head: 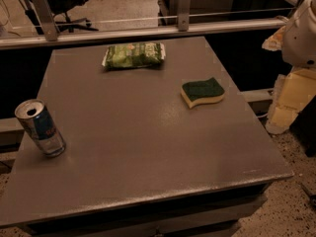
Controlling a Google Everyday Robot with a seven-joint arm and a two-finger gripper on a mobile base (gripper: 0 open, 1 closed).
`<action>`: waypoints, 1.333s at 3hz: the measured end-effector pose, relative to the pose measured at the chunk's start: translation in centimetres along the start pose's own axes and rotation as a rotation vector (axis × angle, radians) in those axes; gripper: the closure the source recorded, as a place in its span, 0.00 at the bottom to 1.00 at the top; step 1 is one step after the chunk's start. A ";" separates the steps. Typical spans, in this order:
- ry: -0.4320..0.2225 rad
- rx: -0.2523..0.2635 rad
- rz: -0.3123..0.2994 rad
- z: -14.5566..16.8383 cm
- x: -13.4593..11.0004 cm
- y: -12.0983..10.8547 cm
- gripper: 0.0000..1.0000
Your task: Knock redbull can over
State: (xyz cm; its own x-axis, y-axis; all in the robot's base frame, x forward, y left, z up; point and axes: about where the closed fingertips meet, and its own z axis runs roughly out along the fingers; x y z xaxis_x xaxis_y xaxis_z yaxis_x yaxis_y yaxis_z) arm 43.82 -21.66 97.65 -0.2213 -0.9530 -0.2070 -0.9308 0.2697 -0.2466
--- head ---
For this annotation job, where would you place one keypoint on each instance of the black object on floor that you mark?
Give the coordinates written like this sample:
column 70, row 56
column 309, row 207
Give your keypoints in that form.
column 311, row 195

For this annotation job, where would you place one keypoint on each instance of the green chip bag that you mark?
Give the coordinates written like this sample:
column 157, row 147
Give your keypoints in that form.
column 134, row 55

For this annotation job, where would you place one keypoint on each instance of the grey table frame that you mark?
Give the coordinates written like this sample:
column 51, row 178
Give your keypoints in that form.
column 211, row 215

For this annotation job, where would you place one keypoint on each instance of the black office chair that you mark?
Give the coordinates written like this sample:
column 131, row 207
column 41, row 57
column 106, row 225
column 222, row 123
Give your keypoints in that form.
column 62, row 7

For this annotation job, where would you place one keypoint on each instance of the green yellow sponge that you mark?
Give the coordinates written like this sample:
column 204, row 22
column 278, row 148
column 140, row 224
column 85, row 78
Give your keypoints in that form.
column 202, row 92

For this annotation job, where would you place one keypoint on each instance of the metal railing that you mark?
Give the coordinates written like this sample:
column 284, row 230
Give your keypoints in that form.
column 115, row 20

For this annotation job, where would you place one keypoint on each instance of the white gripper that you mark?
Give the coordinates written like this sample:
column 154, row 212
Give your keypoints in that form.
column 300, row 39

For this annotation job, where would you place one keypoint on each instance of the red bull can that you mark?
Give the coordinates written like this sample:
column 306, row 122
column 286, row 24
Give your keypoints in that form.
column 35, row 118

